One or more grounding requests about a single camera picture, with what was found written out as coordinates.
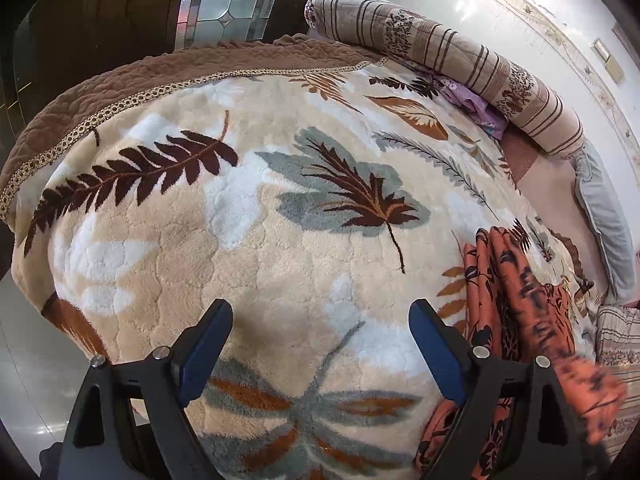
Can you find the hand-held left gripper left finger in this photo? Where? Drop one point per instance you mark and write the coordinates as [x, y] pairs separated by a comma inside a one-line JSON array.
[[200, 355]]

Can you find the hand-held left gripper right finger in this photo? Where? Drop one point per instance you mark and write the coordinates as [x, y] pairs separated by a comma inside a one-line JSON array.
[[440, 355]]

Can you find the orange floral garment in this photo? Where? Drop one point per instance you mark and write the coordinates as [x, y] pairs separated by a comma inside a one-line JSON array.
[[530, 310]]

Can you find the leaf print fleece blanket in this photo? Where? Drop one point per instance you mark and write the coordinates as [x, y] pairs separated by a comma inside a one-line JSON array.
[[300, 270]]

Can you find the striped floral pillow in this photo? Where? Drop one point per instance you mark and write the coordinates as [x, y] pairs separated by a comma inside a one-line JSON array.
[[622, 335]]

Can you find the pink quilted bed sheet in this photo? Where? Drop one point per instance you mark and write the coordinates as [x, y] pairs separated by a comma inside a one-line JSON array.
[[540, 170]]

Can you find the grey pillow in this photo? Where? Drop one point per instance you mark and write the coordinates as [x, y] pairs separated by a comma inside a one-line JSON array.
[[605, 220]]

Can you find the purple cloth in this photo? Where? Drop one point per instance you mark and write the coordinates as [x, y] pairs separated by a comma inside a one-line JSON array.
[[472, 105]]

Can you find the brown quilted bedspread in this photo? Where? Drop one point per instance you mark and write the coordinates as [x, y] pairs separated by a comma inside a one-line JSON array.
[[125, 75]]

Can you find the striped bolster pillow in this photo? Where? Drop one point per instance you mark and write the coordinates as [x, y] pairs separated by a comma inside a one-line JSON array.
[[450, 45]]

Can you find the wooden door with glass panel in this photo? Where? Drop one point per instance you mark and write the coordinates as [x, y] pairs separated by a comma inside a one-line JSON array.
[[225, 5]]

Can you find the beige wall switch plate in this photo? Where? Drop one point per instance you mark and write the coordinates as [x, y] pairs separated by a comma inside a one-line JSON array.
[[601, 49], [616, 70]]

